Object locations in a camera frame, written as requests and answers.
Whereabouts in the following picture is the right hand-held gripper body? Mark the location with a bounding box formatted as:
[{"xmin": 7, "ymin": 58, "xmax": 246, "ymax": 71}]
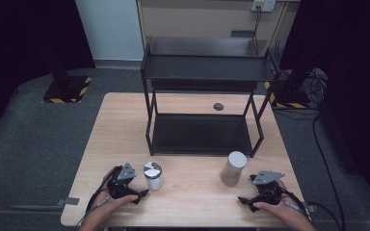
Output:
[{"xmin": 250, "ymin": 169, "xmax": 286, "ymax": 207}]

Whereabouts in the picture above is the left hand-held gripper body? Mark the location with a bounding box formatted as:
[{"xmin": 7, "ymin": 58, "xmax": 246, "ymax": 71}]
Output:
[{"xmin": 106, "ymin": 162, "xmax": 139, "ymax": 200}]

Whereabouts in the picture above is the person's left hand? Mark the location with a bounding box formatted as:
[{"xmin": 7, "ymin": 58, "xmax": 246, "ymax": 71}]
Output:
[{"xmin": 90, "ymin": 166, "xmax": 140, "ymax": 222}]

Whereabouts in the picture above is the person's right hand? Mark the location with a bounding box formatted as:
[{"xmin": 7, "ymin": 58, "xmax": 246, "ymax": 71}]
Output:
[{"xmin": 253, "ymin": 178, "xmax": 307, "ymax": 225}]

